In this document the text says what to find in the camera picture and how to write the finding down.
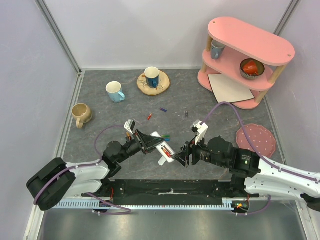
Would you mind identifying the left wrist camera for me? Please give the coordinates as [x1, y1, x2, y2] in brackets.
[124, 119, 136, 135]

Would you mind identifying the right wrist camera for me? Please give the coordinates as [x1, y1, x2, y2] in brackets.
[190, 120, 209, 145]

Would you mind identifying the grey-blue mug on shelf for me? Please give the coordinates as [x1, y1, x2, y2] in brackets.
[210, 40, 225, 60]

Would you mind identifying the dark blue mug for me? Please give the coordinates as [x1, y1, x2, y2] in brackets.
[144, 66, 160, 89]

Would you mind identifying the white square plate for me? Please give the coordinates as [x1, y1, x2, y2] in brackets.
[208, 74, 254, 103]

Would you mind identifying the red cup in bowl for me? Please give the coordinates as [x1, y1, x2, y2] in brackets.
[242, 60, 258, 75]

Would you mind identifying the white battery cover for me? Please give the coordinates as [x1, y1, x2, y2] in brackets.
[158, 156, 167, 166]

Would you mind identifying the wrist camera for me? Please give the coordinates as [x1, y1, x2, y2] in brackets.
[190, 120, 209, 145]
[124, 119, 136, 135]

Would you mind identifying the dark patterned bowl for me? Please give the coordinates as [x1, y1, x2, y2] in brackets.
[239, 58, 266, 80]

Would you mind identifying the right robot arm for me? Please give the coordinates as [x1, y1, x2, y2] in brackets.
[172, 137, 320, 211]

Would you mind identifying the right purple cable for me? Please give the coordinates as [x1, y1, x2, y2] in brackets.
[201, 101, 320, 217]

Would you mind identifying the light blue mug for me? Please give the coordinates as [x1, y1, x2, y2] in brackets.
[105, 81, 126, 103]

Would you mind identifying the blue-white cable duct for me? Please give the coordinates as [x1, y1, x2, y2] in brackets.
[53, 198, 251, 210]

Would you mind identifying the pink dotted plate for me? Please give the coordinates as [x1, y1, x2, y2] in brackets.
[235, 123, 277, 158]

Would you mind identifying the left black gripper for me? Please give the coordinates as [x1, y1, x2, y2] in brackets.
[116, 128, 165, 163]

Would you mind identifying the pink three-tier shelf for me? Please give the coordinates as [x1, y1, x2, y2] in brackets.
[197, 16, 295, 110]

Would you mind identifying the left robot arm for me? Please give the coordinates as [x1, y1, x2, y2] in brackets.
[26, 130, 165, 211]

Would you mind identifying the beige mug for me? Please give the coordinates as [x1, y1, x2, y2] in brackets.
[71, 103, 93, 129]

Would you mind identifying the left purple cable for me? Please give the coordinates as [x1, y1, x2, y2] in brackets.
[33, 124, 132, 216]

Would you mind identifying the beige floral plate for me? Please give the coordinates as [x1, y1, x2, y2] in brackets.
[136, 70, 171, 96]

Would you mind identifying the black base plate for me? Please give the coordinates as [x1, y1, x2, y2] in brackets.
[93, 179, 260, 206]

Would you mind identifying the purple cable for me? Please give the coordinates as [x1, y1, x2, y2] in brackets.
[201, 101, 320, 217]
[33, 124, 132, 216]

